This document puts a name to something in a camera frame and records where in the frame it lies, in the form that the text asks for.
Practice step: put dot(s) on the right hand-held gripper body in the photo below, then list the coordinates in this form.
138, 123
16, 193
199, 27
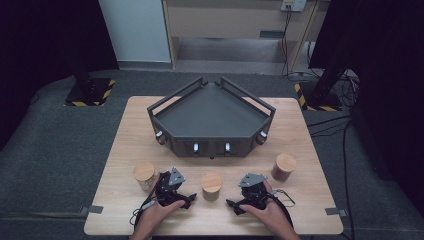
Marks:
254, 196

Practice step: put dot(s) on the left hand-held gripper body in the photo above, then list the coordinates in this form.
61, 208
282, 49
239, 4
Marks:
170, 191

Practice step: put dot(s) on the wooden-lid jar with beige contents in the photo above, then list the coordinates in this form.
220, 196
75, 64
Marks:
211, 182

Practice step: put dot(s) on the wooden-lid jar with pale balls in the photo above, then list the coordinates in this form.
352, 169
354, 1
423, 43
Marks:
144, 171

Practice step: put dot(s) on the black metal corner rack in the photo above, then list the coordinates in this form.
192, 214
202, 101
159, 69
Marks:
210, 113

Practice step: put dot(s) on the person's right hand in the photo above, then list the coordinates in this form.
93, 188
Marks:
273, 216

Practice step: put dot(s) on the person's left hand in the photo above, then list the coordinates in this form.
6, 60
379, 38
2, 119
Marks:
153, 216

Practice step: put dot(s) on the wooden-lid jar with brown contents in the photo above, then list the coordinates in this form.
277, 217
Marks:
285, 163

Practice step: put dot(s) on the grey tape strip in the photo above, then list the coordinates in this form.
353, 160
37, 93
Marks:
93, 209
335, 211

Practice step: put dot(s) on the black stand with striped base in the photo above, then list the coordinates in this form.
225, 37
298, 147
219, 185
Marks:
323, 96
88, 91

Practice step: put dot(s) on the white panel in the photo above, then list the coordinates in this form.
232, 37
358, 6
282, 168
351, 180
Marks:
136, 30

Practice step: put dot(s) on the light wooden cabinet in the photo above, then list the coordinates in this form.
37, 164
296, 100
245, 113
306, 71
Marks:
226, 20

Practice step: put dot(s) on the black curtain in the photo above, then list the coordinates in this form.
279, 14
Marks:
40, 50
386, 66

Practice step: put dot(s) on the wall power socket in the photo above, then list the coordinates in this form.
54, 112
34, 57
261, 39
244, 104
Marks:
293, 4

